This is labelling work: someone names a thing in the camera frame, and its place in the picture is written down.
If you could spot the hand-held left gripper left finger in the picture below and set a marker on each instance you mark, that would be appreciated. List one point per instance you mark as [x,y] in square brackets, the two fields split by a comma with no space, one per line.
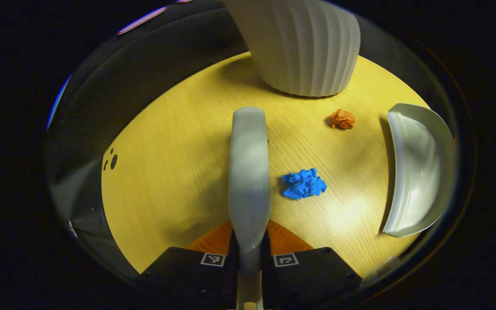
[179,275]

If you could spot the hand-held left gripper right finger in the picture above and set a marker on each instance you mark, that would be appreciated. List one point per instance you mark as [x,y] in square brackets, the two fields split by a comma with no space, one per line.
[312,275]

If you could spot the blue paper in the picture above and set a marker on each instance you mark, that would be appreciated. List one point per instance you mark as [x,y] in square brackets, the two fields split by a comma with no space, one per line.
[303,185]

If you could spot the grey dustpan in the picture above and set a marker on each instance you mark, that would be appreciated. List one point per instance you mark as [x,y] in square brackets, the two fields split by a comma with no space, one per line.
[416,172]

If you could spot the orange paper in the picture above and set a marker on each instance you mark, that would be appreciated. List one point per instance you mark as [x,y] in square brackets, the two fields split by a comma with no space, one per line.
[342,119]

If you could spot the grey ribbed garbage bin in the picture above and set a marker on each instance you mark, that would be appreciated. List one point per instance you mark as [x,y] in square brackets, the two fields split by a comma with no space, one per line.
[304,47]

